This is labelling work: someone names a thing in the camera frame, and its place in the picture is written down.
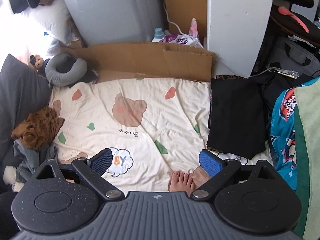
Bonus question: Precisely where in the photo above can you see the grey neck pillow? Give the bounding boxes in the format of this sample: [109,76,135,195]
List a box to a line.
[44,53,88,88]

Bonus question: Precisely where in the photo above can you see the white fluffy plush toy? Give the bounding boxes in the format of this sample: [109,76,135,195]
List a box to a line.
[3,165,24,193]

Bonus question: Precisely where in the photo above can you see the white cartoon print cloth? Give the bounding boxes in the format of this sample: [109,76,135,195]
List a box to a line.
[210,147,274,167]

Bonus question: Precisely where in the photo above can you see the pink brush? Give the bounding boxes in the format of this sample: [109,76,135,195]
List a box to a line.
[278,6,310,33]

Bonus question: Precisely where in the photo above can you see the small teddy bear toy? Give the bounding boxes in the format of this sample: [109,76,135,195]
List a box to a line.
[28,54,52,77]

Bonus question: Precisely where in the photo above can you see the pink bottle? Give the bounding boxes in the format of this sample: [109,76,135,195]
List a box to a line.
[188,18,199,39]

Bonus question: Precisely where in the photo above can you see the flattened cardboard sheet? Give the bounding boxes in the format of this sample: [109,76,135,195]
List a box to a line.
[60,41,217,83]

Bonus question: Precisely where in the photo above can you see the white pillow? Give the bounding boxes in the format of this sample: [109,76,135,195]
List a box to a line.
[15,0,73,45]

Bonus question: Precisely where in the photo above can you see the white charging cable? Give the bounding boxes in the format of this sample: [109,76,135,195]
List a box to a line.
[251,67,287,77]

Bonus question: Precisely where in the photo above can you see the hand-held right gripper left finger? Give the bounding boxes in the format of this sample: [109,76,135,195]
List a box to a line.
[34,148,125,202]

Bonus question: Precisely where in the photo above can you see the detergent bottle with teal cap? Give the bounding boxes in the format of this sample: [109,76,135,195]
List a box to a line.
[151,27,164,42]

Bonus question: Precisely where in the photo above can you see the leopard print cloth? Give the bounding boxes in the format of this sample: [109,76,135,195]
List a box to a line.
[207,74,250,154]

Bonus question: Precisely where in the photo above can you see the clear plastic wrapper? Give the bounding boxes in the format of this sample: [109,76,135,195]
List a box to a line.
[275,68,300,78]

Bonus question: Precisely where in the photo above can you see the green blanket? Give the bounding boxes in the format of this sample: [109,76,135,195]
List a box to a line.
[293,76,320,240]

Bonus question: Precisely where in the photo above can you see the teal printed cloth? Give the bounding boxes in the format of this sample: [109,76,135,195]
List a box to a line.
[270,77,320,192]

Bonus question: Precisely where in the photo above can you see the dark grey pillow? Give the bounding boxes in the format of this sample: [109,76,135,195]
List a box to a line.
[0,54,52,178]

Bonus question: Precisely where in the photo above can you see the white power cable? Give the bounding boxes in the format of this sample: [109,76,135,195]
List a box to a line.
[163,0,190,35]

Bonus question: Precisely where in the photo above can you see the person's bare foot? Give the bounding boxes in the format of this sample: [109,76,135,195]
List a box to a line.
[168,170,195,195]
[189,166,213,195]

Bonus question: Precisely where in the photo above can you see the brown shirt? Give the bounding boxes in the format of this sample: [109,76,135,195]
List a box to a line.
[11,106,65,151]

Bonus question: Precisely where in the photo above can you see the grey bag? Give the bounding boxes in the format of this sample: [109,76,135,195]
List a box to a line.
[265,35,320,78]

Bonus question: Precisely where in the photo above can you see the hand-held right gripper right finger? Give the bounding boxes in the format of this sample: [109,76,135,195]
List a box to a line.
[190,149,278,202]

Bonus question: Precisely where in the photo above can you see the cream bear print blanket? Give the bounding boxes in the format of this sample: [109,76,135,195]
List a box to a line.
[49,77,213,192]

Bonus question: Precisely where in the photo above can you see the blue-grey jeans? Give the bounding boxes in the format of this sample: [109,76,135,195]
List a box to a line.
[14,140,59,184]

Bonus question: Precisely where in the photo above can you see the black shorts with bear-print sides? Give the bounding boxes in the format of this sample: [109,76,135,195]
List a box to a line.
[206,79,267,160]

